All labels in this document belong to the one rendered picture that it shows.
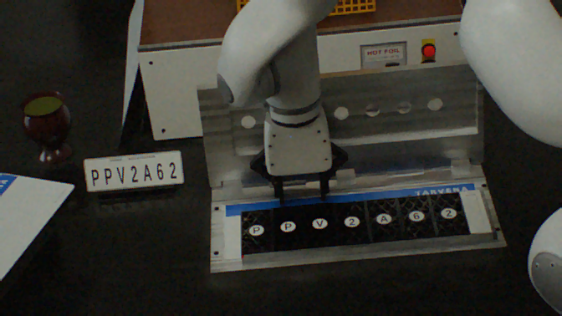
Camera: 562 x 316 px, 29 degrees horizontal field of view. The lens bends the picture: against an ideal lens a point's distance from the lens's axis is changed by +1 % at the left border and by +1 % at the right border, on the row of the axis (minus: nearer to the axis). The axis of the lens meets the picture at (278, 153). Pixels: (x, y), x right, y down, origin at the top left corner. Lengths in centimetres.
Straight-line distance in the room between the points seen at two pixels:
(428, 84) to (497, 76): 60
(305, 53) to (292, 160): 20
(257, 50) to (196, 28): 43
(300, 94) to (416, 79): 22
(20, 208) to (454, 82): 69
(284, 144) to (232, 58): 21
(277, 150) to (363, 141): 16
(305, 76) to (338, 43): 28
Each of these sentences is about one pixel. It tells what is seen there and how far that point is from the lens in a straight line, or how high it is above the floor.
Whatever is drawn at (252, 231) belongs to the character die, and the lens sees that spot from 167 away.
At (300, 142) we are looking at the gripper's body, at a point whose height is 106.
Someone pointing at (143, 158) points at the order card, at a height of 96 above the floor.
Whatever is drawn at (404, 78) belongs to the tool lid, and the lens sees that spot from 169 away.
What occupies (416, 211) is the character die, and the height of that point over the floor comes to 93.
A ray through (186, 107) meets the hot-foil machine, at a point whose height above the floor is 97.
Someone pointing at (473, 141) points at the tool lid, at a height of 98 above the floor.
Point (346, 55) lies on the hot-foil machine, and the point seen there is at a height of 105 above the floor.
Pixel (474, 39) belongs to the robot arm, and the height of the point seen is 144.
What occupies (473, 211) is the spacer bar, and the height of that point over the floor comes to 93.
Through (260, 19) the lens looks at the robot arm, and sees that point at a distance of 145.
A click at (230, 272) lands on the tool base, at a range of 162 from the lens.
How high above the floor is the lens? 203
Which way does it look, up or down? 37 degrees down
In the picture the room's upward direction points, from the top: 6 degrees counter-clockwise
